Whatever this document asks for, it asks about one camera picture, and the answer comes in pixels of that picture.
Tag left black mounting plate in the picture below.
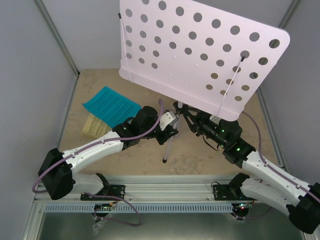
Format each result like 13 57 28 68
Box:
80 184 126 201

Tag yellow sheet music page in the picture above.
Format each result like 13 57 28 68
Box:
81 113 112 138

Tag clear plastic bag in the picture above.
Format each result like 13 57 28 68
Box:
92 218 107 236

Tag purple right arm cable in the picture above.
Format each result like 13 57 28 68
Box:
241 111 320 201

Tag circuit board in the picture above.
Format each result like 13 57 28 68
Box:
93 202 117 212
233 203 251 212

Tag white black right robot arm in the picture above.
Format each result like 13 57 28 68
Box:
180 104 320 234

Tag grey slotted cable duct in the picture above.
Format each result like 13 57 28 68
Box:
44 203 234 214

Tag left circuit board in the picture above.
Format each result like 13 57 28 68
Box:
93 202 117 212

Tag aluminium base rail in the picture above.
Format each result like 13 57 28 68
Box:
34 174 311 203

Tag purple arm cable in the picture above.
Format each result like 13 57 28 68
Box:
241 111 320 201
32 98 166 194

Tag right circuit board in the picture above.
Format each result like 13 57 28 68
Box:
233 203 251 212

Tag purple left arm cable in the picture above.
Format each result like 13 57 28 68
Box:
32 98 166 194

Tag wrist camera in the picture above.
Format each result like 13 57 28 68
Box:
159 111 178 131
209 115 221 125

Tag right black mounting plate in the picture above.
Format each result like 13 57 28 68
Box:
211 184 253 201

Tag white music stand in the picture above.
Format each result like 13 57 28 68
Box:
117 0 292 164

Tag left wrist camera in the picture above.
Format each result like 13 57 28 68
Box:
159 111 178 131

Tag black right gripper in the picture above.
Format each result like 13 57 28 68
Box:
183 107 228 148

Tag black mounting plate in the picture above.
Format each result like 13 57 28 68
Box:
80 184 126 201
211 184 253 201

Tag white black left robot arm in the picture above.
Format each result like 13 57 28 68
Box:
38 106 178 200

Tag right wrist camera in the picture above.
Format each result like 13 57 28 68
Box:
209 115 221 125

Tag blue sheet music page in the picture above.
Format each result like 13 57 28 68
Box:
82 86 142 128

